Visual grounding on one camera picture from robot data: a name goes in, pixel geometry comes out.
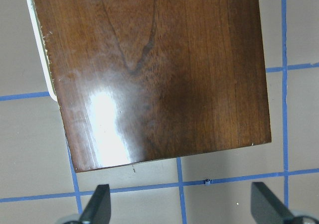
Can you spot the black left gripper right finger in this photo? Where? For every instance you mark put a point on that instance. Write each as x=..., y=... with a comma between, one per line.
x=266, y=208

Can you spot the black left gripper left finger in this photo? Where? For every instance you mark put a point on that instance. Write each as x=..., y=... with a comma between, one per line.
x=98, y=210

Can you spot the brown wooden drawer cabinet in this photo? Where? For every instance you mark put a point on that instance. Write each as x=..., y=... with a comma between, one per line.
x=144, y=80

